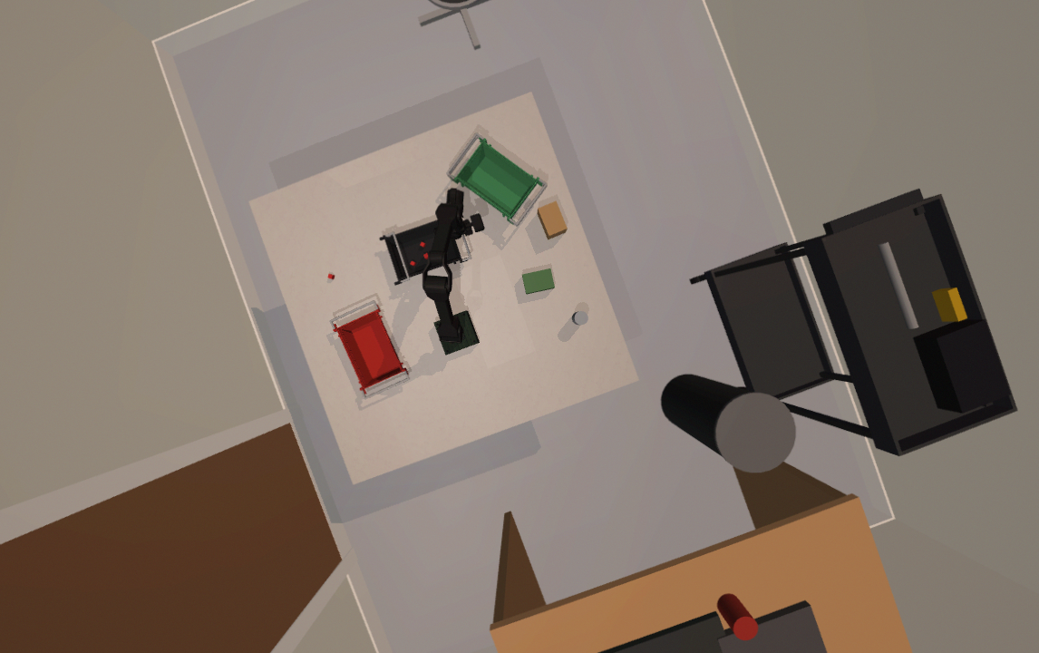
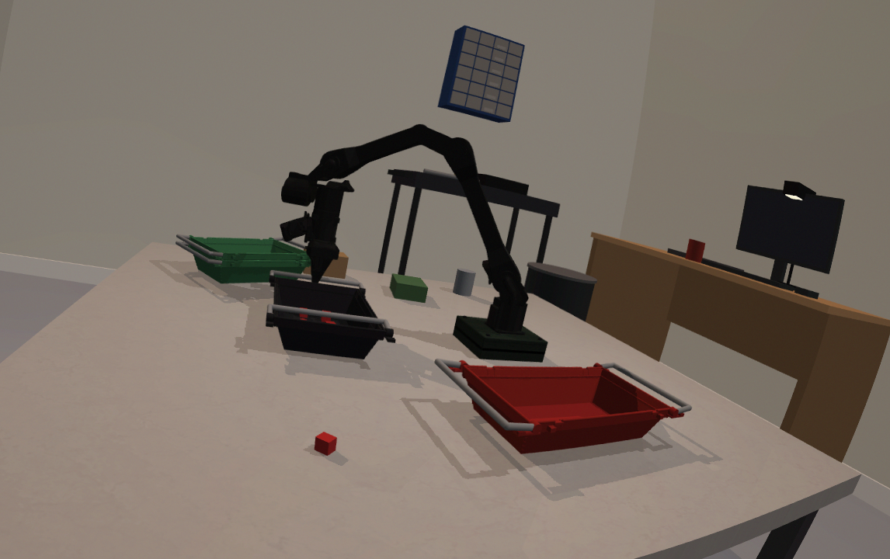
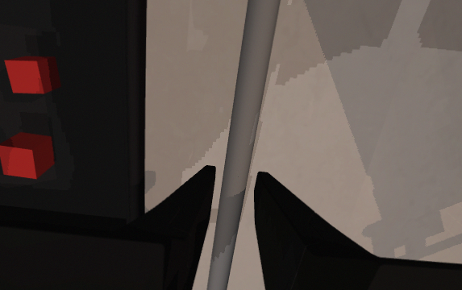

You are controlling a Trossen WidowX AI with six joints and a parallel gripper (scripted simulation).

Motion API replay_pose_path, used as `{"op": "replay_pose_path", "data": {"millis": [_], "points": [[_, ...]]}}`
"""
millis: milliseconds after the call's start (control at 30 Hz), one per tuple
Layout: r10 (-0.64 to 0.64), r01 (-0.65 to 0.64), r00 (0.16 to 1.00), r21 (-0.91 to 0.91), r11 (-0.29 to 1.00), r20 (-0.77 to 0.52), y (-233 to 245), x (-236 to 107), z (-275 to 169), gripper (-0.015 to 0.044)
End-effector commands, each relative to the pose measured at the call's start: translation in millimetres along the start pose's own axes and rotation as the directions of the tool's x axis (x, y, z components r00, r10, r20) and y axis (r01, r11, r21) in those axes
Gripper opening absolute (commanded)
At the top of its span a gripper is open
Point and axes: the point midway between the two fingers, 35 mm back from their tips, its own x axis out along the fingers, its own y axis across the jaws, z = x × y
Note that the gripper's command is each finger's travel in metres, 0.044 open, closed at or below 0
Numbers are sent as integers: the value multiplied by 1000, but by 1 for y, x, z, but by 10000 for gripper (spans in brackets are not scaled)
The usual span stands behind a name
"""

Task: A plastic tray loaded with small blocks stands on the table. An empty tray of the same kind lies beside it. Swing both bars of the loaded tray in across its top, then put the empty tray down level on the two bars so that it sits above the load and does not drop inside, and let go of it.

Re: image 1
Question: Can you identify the small green block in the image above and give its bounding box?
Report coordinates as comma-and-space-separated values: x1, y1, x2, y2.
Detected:
522, 268, 555, 295

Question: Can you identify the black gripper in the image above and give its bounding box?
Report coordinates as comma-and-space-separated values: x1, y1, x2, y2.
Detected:
451, 213, 485, 240

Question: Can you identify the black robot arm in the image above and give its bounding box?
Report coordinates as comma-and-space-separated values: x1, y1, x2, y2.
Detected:
422, 188, 465, 344

